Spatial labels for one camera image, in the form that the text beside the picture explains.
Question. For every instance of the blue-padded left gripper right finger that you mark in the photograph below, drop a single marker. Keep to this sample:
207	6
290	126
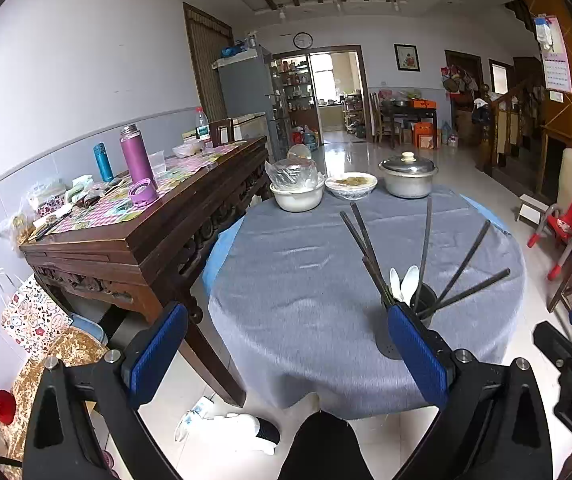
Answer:
428	358

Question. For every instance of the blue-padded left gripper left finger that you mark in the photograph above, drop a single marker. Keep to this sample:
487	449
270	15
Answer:
150	353

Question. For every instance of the dark chopstick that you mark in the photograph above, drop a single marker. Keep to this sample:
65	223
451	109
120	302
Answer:
472	251
423	256
370	249
466	293
380	284
355	232

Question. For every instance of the white plastic spoon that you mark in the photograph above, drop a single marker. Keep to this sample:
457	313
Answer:
395	286
409	285

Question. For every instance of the black utensil holder cup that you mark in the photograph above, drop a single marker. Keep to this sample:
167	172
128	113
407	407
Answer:
384	340

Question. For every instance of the gold fabric bundle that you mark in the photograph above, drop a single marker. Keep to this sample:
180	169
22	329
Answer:
72	348

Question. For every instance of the red plastic child chair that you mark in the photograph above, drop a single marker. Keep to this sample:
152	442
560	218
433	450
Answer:
560	224

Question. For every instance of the dark carved wooden sideboard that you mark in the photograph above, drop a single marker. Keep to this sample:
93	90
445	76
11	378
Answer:
145	263

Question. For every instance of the floral gift bag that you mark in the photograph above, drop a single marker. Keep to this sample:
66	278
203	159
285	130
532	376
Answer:
30	316

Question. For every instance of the grey tablecloth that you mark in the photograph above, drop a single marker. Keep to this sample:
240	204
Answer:
294	305

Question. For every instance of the purple thermos lid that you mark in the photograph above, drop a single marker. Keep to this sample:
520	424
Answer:
143	192

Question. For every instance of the aluminium pot with lid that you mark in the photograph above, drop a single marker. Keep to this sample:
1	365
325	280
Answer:
408	175

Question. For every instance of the teal thermos bottle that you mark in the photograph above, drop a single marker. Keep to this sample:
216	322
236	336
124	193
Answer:
103	163

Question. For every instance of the purple thermos bottle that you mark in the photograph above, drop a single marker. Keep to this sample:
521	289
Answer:
134	152

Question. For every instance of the patterned bowl with food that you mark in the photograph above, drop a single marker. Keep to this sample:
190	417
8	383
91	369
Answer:
351	185

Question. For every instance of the clear plastic cup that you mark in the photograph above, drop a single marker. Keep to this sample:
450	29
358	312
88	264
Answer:
158	163

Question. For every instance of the white bowl with plastic bag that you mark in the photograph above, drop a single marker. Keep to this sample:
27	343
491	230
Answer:
296	183

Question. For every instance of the clear water bottle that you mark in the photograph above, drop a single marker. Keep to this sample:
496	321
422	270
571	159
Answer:
202	125

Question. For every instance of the white small fan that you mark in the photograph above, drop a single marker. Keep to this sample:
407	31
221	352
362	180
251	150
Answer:
299	151

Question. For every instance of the white chest freezer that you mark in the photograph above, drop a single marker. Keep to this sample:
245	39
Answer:
248	126

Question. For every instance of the dark dining table background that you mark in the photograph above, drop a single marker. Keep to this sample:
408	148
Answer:
413	122

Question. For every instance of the grey refrigerator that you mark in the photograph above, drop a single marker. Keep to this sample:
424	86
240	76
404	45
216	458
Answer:
249	87

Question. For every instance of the wall calendar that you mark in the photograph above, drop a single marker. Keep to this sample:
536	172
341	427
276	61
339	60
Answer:
556	68

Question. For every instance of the framed wall picture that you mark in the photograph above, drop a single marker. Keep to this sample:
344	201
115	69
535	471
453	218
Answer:
407	58

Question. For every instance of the round wall clock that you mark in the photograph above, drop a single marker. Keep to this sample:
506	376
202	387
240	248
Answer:
302	40

